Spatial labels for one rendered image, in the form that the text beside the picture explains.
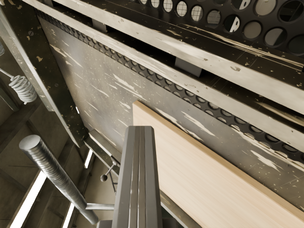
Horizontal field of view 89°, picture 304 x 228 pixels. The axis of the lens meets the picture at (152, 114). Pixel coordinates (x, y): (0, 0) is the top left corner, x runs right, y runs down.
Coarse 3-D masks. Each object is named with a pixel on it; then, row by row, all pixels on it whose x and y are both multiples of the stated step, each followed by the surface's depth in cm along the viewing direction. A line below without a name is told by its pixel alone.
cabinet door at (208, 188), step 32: (160, 128) 42; (160, 160) 54; (192, 160) 40; (224, 160) 34; (192, 192) 51; (224, 192) 39; (256, 192) 31; (224, 224) 49; (256, 224) 38; (288, 224) 30
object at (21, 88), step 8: (0, 48) 52; (16, 80) 59; (24, 80) 61; (0, 88) 63; (16, 88) 61; (24, 88) 62; (32, 88) 64; (8, 96) 67; (32, 96) 66; (8, 104) 68
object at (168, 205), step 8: (96, 136) 95; (104, 144) 92; (112, 152) 89; (120, 160) 86; (160, 192) 76; (168, 200) 74; (168, 208) 72; (176, 208) 72; (176, 216) 70; (184, 216) 70; (184, 224) 69; (192, 224) 68
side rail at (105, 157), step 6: (90, 138) 121; (90, 144) 118; (96, 144) 118; (96, 150) 115; (102, 150) 115; (102, 156) 112; (108, 156) 112; (108, 162) 109; (114, 168) 107; (162, 210) 92; (162, 216) 90; (168, 216) 90
